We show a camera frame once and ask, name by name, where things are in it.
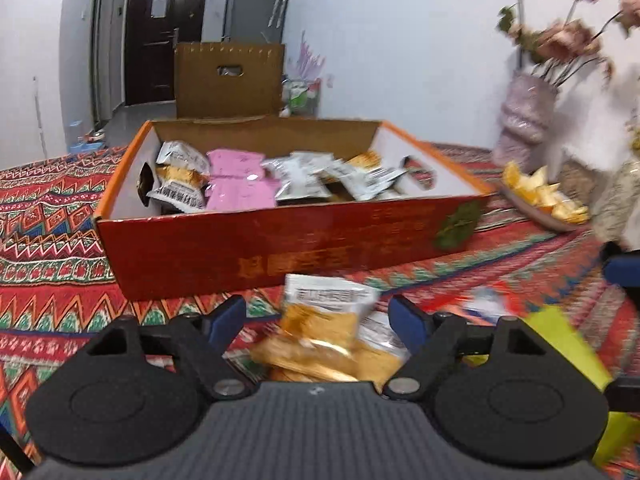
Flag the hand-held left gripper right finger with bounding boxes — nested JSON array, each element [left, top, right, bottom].
[[382, 295, 546, 402]]

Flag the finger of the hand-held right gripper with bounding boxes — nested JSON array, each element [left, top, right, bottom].
[[607, 379, 640, 403], [602, 255, 640, 303]]

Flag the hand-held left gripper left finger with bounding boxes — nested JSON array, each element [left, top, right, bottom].
[[92, 295, 253, 401]]

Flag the yellow green snack bag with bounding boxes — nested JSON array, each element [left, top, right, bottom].
[[465, 305, 640, 466]]

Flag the large red snack bag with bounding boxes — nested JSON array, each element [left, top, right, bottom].
[[450, 280, 531, 321]]

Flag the orange white snack packet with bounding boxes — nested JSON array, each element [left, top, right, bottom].
[[155, 165, 208, 188], [347, 151, 383, 171], [250, 335, 401, 386], [280, 274, 381, 356]]

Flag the red cardboard box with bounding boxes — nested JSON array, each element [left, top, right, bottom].
[[94, 119, 496, 302]]

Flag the pink snack packet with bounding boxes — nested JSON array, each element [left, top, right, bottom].
[[207, 149, 266, 178], [205, 175, 278, 212]]

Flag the silver snack packet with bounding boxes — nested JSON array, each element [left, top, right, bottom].
[[262, 152, 333, 203]]

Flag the speckled cream vase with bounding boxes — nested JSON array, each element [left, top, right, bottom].
[[592, 157, 640, 253]]

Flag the plate of yellow chips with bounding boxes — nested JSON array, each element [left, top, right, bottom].
[[500, 162, 593, 233]]

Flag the white blurred bundle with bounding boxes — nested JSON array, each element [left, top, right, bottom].
[[560, 67, 640, 171]]

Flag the pink ribbed vase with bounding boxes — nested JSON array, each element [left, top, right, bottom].
[[492, 72, 558, 168]]

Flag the patterned red tablecloth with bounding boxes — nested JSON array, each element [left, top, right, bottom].
[[0, 142, 640, 480]]

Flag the brown cardboard box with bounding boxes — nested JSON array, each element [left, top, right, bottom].
[[174, 42, 286, 120]]

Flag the green white bag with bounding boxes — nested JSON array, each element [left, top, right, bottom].
[[282, 77, 321, 117]]

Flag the dried pink flowers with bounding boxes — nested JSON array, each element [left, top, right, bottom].
[[490, 0, 640, 91]]

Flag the dark brown door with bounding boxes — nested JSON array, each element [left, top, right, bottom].
[[124, 0, 211, 107]]

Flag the pink decorative feathers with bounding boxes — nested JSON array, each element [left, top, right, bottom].
[[297, 32, 326, 81]]

